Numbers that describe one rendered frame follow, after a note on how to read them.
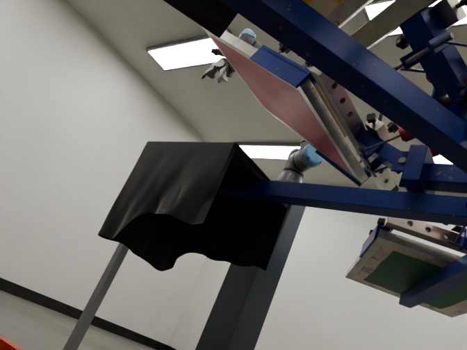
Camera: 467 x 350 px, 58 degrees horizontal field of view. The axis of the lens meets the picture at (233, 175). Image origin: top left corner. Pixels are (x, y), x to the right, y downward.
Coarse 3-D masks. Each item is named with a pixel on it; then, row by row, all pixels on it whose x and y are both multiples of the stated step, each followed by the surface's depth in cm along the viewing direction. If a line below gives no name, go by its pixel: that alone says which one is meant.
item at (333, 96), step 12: (312, 72) 122; (324, 84) 122; (336, 84) 124; (336, 96) 126; (348, 96) 128; (336, 108) 130; (348, 108) 131; (348, 120) 134; (360, 120) 136; (348, 132) 140; (360, 132) 139; (360, 156) 152; (384, 180) 159
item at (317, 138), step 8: (256, 88) 194; (256, 96) 212; (264, 96) 194; (264, 104) 212; (272, 104) 193; (280, 104) 177; (272, 112) 211; (280, 112) 193; (288, 112) 176; (288, 120) 191; (296, 120) 176; (296, 128) 191; (304, 128) 175; (312, 128) 162; (304, 136) 189; (312, 136) 174; (320, 136) 161; (320, 144) 173; (328, 144) 161; (328, 152) 173; (336, 152) 159; (336, 160) 172; (344, 168) 171
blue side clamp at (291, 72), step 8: (264, 48) 149; (256, 56) 148; (264, 56) 146; (272, 56) 143; (280, 56) 141; (264, 64) 143; (272, 64) 141; (280, 64) 138; (288, 64) 136; (296, 64) 134; (272, 72) 138; (280, 72) 136; (288, 72) 134; (296, 72) 132; (304, 72) 129; (288, 80) 132; (296, 80) 130; (304, 80) 128; (312, 80) 130
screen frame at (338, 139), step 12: (216, 36) 176; (228, 36) 169; (240, 48) 159; (252, 48) 155; (228, 60) 199; (312, 84) 130; (312, 96) 133; (264, 108) 223; (312, 108) 137; (324, 108) 138; (324, 120) 140; (336, 132) 146; (312, 144) 189; (336, 144) 149; (348, 144) 152; (348, 156) 155; (348, 168) 164; (360, 168) 162; (360, 180) 166
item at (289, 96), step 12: (228, 48) 175; (240, 60) 174; (240, 72) 196; (252, 72) 173; (264, 72) 155; (264, 84) 172; (276, 84) 154; (288, 84) 138; (276, 96) 171; (288, 96) 152; (300, 96) 137; (288, 108) 170; (300, 108) 152; (312, 120) 151; (324, 132) 150
